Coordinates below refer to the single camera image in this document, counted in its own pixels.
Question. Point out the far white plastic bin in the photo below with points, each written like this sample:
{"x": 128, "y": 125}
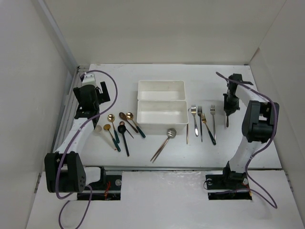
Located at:
{"x": 161, "y": 90}

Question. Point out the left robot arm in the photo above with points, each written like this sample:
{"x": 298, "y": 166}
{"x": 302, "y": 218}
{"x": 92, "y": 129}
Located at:
{"x": 64, "y": 170}

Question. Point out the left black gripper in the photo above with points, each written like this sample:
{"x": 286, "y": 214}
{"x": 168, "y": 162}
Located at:
{"x": 103, "y": 97}

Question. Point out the black measuring spoon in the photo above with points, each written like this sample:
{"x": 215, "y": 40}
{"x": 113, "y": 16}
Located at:
{"x": 122, "y": 130}

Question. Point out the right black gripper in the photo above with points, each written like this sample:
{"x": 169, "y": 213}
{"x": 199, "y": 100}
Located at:
{"x": 228, "y": 109}

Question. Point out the small gold spoon green handle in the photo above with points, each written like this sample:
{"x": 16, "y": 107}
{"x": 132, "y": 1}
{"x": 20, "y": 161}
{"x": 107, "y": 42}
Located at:
{"x": 107, "y": 127}

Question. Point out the copper thin utensil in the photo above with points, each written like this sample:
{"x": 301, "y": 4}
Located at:
{"x": 187, "y": 134}

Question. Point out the gold spoon green handle left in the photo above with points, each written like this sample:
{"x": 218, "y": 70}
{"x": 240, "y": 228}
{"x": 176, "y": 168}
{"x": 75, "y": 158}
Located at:
{"x": 111, "y": 118}

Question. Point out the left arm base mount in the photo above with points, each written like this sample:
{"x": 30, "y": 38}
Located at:
{"x": 108, "y": 188}

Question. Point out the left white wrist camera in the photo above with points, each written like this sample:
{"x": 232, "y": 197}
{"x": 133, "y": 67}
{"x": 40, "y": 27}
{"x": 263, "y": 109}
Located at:
{"x": 89, "y": 79}

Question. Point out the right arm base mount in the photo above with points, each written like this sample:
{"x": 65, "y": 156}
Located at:
{"x": 227, "y": 187}

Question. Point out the black handled fork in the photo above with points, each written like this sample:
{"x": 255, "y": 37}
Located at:
{"x": 200, "y": 112}

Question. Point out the white plastic bin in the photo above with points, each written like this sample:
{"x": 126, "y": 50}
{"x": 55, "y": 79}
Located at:
{"x": 156, "y": 117}
{"x": 161, "y": 90}

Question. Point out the long silver fork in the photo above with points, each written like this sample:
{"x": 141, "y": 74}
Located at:
{"x": 212, "y": 112}

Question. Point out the gold spoon green handle right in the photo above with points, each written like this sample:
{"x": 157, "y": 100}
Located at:
{"x": 130, "y": 116}

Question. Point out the near white plastic bin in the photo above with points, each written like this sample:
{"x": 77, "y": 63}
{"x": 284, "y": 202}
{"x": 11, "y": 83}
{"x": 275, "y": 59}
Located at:
{"x": 156, "y": 117}

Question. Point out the small copper spoon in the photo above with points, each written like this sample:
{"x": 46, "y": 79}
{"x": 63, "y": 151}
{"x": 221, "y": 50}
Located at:
{"x": 123, "y": 124}

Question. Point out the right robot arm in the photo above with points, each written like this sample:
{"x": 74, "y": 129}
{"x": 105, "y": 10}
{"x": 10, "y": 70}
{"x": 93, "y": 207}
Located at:
{"x": 258, "y": 127}

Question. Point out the gold fork green handle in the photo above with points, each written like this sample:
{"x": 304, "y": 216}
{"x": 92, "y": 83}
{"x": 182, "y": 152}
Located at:
{"x": 203, "y": 118}

